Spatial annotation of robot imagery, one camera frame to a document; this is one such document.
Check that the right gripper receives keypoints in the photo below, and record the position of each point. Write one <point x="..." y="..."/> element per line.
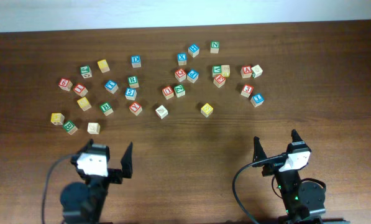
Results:
<point x="260" y="152"/>

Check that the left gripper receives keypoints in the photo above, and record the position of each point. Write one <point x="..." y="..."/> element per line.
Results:
<point x="111" y="175"/>

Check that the yellow S block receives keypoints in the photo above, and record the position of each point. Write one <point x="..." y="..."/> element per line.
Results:
<point x="206" y="110"/>
<point x="84" y="104"/>

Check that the green R block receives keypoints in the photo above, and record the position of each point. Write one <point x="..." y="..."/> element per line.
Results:
<point x="133" y="82"/>

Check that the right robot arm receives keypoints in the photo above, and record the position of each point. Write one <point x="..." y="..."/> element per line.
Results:
<point x="303" y="198"/>

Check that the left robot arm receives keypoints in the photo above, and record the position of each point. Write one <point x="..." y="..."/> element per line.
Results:
<point x="83" y="202"/>

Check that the plain wooden block left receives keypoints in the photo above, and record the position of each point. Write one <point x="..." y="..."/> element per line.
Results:
<point x="93" y="128"/>

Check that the plain wooden block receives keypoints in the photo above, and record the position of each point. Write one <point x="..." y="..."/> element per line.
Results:
<point x="161" y="112"/>
<point x="93" y="128"/>
<point x="256" y="71"/>

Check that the green B block upper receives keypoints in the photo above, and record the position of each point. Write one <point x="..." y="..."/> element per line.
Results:
<point x="106" y="108"/>

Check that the green b block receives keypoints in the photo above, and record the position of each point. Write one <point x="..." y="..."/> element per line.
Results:
<point x="70" y="127"/>
<point x="106" y="108"/>

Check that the green B block lower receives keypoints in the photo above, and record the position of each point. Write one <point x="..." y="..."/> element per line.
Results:
<point x="70" y="127"/>

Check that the blue I block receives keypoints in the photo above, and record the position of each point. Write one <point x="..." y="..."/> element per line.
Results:
<point x="257" y="100"/>

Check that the red Y block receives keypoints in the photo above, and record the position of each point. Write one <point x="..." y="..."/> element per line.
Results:
<point x="135" y="108"/>

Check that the yellow W block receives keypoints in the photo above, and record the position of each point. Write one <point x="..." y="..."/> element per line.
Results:
<point x="57" y="118"/>

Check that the red 3 block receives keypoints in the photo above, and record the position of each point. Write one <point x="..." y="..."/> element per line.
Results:
<point x="247" y="90"/>

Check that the blue 5 block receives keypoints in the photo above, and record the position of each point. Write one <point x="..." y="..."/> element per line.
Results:
<point x="130" y="94"/>

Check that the blue T block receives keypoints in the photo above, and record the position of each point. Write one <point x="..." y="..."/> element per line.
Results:
<point x="111" y="86"/>

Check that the plain wooden block centre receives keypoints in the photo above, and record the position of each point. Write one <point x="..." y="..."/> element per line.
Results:
<point x="161" y="112"/>

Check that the red I block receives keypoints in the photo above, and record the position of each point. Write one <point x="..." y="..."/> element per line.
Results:
<point x="80" y="90"/>

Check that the plain wooden block right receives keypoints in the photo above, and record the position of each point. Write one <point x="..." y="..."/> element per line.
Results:
<point x="256" y="71"/>

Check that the red A block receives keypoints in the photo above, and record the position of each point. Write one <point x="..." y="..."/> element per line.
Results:
<point x="246" y="71"/>

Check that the red 6 block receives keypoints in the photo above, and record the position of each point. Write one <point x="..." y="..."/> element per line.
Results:
<point x="65" y="84"/>

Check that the green C block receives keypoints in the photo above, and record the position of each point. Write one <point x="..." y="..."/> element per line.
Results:
<point x="85" y="71"/>

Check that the red U block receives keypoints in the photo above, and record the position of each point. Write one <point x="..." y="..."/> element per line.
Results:
<point x="168" y="92"/>

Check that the red E block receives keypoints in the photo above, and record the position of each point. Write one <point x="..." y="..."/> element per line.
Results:
<point x="219" y="80"/>

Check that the yellow block top left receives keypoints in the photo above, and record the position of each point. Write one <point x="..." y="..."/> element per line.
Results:
<point x="103" y="66"/>

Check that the yellow edged 8 block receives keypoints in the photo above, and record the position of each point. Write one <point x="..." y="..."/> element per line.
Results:
<point x="225" y="70"/>

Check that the green Z block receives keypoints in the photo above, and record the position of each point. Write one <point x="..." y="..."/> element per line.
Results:
<point x="179" y="91"/>

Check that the green V block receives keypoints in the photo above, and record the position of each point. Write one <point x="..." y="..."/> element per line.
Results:
<point x="216" y="70"/>

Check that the blue D block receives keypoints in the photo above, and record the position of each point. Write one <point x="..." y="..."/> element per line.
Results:
<point x="136" y="61"/>

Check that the red Q block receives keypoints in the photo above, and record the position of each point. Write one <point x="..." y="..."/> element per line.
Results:
<point x="180" y="75"/>

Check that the blue P block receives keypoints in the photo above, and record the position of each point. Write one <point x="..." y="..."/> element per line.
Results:
<point x="192" y="76"/>

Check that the green N block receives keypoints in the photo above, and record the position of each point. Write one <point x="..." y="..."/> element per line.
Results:
<point x="214" y="47"/>

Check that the blue X block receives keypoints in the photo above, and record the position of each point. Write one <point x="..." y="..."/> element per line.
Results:
<point x="182" y="59"/>

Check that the blue H block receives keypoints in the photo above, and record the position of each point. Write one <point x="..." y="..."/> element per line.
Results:
<point x="193" y="50"/>

